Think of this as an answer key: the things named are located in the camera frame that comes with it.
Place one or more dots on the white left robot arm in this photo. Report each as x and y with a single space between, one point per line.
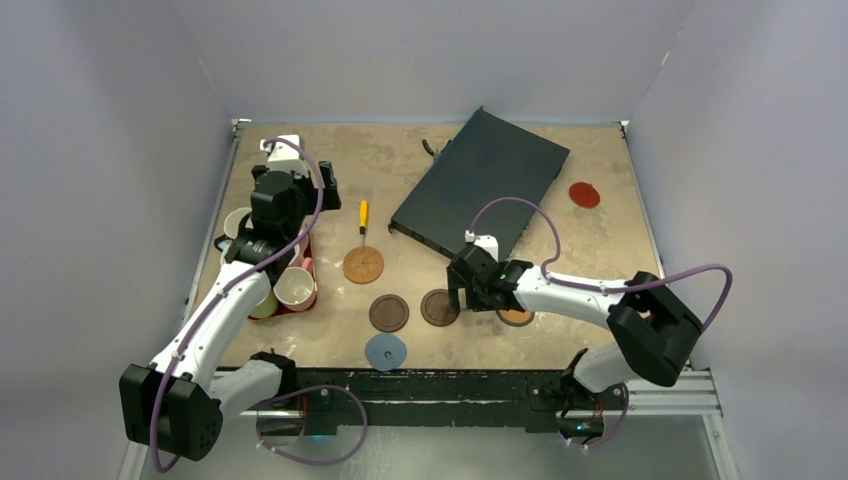
174 403

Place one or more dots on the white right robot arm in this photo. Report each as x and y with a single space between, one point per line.
602 332

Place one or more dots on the red round coaster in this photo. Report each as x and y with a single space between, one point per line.
584 195

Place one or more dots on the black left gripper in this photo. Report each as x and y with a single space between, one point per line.
305 182

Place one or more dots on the orange smiley coaster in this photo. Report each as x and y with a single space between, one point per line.
515 318

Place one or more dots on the dark flat metal box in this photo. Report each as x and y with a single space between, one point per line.
475 185

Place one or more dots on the woven cork coaster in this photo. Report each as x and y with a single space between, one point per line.
363 265

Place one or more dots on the blue grey smiley coaster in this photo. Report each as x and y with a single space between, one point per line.
385 352

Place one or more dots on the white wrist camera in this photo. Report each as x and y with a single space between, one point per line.
488 243
282 157

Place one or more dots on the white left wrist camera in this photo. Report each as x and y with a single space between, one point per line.
282 157

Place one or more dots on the pink mug front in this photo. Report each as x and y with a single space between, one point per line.
296 288

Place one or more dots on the yellow handled screwdriver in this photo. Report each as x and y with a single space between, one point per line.
363 222

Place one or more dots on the dark wooden coaster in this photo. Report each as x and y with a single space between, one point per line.
435 308
388 313

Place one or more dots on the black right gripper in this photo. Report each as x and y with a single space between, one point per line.
461 281

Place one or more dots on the black front base frame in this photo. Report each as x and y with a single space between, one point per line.
537 401

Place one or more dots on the aluminium table rail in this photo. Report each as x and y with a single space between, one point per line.
239 125

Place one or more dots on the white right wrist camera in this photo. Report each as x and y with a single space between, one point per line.
488 243

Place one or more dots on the green cup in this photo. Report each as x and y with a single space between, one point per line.
266 308

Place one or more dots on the black handled pliers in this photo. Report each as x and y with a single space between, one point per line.
434 151

